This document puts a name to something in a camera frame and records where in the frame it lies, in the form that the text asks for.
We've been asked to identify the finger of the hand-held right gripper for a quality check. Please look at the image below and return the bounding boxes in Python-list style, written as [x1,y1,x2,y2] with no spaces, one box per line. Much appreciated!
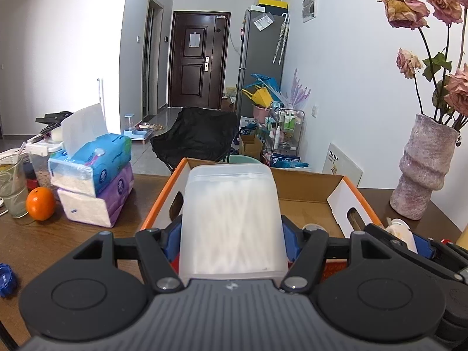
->
[415,237,468,274]
[366,223,468,286]

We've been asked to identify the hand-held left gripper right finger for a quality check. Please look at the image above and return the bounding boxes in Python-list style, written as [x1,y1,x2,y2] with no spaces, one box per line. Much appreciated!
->
[280,217,395,295]

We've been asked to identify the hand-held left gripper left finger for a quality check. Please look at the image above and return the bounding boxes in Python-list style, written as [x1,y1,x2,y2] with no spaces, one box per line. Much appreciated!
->
[71,216,185,294]

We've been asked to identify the white squeeze bottle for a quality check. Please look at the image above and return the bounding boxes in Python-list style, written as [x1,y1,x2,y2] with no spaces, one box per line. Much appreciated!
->
[386,218,418,254]

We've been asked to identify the red cardboard box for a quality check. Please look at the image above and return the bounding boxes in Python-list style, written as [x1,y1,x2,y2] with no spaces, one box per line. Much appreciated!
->
[141,157,384,275]

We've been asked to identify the clear cotton swab box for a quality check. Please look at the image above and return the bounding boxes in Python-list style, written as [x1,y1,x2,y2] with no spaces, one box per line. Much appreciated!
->
[178,164,289,282]

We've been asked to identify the pink textured vase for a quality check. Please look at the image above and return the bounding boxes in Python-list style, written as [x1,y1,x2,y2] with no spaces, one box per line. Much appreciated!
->
[389,113,461,221]

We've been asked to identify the purple tissue pack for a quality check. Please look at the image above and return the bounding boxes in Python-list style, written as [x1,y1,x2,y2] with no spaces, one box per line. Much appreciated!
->
[56,163,134,228]

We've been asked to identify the blue white bag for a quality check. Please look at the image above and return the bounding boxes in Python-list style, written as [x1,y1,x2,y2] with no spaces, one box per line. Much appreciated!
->
[270,154,303,169]

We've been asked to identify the white flat board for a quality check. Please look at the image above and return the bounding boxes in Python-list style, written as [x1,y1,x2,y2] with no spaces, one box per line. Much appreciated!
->
[322,142,364,191]

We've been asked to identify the green plastic basin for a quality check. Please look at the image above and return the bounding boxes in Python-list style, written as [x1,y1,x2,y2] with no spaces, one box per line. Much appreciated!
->
[228,154,263,165]

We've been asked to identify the brown cardboard carton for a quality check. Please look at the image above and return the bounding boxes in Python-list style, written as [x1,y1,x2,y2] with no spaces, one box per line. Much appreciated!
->
[239,135,264,160]

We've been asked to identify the blue tissue pack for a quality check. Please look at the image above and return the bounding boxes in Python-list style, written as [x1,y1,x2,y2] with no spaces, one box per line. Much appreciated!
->
[47,103,132,195]

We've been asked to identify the black folding chair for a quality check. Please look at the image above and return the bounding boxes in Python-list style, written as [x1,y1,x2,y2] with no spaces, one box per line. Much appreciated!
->
[151,107,239,172]

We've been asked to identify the metal trolley rack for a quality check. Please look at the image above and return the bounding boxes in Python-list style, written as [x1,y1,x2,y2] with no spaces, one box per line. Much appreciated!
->
[268,108,306,161]

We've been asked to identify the blue pet feeder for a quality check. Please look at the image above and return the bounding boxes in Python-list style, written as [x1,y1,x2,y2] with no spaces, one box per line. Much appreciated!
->
[123,113,153,142]

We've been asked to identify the pink bucket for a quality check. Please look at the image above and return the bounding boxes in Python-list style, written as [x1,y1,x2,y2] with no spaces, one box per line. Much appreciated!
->
[252,104,272,123]

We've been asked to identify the orange fruit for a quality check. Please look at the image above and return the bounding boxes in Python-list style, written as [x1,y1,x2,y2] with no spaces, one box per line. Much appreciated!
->
[26,186,56,221]

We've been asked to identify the yellow bag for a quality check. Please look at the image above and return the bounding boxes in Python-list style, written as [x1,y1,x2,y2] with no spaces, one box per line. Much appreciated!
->
[242,85,280,107]

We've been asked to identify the purple clothes hangers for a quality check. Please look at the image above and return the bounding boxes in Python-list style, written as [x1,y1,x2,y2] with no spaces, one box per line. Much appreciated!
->
[290,69,312,111]

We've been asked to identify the clear food container white lid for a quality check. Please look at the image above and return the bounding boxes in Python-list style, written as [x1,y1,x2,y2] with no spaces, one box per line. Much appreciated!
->
[25,140,66,191]

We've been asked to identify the clear drinking glass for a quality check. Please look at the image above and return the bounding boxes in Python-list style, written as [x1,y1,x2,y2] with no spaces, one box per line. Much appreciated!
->
[0,153,30,218]

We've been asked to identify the blue round lid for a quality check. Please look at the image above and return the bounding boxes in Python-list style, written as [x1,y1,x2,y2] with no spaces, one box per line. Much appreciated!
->
[0,263,17,298]

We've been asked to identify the black stand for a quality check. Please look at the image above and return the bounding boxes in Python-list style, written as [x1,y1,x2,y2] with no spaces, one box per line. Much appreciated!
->
[35,111,75,133]

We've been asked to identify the dark brown door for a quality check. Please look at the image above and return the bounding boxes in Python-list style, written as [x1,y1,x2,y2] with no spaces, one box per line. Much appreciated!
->
[167,11,230,109]

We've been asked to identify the grey refrigerator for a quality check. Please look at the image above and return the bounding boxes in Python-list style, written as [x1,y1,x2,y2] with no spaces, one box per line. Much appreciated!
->
[236,5,289,118]

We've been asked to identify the hanging white umbrellas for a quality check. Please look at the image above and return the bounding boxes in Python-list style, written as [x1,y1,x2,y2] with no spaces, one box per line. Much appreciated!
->
[272,13,290,66]

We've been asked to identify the white wall panel box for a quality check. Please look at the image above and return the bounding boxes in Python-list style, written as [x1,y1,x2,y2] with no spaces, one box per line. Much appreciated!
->
[302,0,319,23]

